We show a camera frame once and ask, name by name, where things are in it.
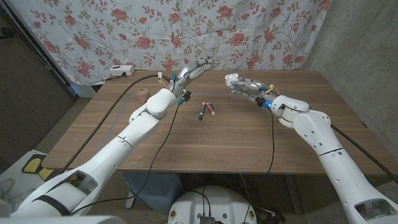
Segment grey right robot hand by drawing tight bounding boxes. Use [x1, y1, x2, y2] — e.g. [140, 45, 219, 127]
[229, 77, 278, 106]

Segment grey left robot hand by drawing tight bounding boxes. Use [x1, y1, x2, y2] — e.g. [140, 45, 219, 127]
[169, 57, 220, 98]

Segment white AirPods case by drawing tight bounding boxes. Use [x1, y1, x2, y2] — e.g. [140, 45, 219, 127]
[224, 73, 239, 87]

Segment tan thread spool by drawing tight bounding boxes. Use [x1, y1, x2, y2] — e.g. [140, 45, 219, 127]
[137, 88, 152, 103]

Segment red Expo marker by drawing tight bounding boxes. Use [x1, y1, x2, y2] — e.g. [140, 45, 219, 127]
[204, 100, 216, 117]

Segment floral backdrop cloth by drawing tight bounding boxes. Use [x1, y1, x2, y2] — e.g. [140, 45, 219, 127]
[6, 0, 333, 86]

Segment white power strip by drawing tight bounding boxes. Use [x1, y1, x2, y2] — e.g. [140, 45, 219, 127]
[109, 64, 136, 77]

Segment grey table leg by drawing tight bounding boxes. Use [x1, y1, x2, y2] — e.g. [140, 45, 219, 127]
[284, 174, 304, 215]

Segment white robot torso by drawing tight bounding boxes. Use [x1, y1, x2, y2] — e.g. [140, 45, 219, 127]
[167, 185, 258, 224]

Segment blue-grey bin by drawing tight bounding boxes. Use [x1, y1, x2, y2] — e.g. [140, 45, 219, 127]
[121, 172, 183, 215]

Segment black power adapter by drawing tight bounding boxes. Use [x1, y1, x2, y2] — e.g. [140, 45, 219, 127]
[264, 208, 287, 224]

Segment white table leg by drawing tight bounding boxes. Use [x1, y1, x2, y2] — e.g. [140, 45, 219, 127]
[125, 189, 136, 209]

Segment white yellow black floor mat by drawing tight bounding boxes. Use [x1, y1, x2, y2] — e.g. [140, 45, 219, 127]
[7, 149, 68, 187]

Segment white grey shoe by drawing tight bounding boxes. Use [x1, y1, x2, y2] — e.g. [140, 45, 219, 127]
[12, 188, 35, 206]
[0, 178, 16, 200]

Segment right wrist wire bundle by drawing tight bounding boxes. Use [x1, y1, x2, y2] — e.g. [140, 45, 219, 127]
[266, 83, 282, 96]

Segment wrist wire bundle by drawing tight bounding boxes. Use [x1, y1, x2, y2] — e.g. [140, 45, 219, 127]
[157, 72, 170, 88]
[266, 83, 282, 96]

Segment left wrist wire bundle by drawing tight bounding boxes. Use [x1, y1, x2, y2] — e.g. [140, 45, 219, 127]
[157, 72, 170, 88]

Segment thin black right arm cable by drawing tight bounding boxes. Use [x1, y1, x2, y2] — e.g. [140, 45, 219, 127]
[266, 112, 275, 175]

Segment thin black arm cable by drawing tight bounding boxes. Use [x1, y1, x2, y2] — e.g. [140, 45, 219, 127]
[70, 102, 183, 216]
[266, 112, 275, 175]

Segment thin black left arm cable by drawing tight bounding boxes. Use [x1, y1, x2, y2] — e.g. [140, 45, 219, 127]
[70, 102, 183, 216]

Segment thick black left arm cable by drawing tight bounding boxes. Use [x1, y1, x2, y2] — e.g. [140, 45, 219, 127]
[58, 73, 172, 175]

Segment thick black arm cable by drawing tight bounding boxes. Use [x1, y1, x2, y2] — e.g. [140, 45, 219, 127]
[58, 73, 172, 175]
[331, 123, 398, 184]

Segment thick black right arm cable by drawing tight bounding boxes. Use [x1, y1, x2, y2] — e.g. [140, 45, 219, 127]
[331, 123, 398, 184]

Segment black frame bar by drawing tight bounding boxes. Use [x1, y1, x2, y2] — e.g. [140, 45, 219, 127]
[0, 0, 78, 100]

